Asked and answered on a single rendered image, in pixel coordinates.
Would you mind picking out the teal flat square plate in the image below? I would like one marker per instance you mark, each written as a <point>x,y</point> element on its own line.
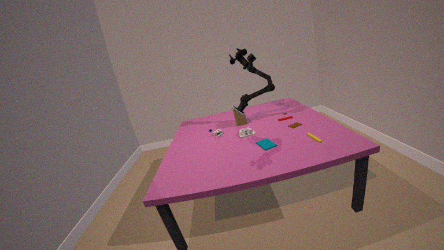
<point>266,144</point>

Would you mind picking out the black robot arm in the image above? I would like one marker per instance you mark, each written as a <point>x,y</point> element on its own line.
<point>270,87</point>

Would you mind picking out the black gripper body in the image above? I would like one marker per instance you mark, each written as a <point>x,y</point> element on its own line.
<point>232,61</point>

